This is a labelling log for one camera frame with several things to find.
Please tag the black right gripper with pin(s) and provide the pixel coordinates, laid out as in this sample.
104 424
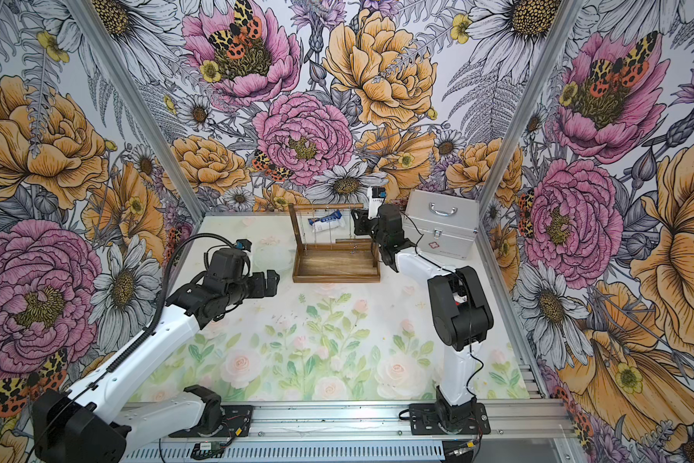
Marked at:
360 224

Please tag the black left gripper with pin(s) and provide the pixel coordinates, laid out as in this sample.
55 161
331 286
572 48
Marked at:
270 285

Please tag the wooden jewelry display stand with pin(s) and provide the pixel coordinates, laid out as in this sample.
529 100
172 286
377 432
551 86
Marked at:
333 257

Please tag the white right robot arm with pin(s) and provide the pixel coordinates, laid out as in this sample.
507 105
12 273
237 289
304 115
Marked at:
462 318

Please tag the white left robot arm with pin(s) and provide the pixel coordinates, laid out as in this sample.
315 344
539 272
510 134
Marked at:
87 423

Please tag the white blue toothpaste tube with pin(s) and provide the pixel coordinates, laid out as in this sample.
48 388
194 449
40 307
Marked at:
332 221

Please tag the silver aluminium first aid case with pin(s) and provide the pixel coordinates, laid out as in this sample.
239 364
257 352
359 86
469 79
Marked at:
442 224

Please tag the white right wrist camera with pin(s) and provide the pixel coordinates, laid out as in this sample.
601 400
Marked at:
376 198

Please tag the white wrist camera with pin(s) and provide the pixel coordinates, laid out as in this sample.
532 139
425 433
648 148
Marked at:
243 244
376 198

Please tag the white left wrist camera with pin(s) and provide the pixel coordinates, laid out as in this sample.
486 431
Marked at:
243 244

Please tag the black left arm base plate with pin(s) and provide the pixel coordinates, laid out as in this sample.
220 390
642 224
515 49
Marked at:
231 421

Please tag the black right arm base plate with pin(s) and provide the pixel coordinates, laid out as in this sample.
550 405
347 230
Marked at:
438 418

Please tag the aluminium front rail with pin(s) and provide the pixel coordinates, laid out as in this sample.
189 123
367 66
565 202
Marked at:
379 420

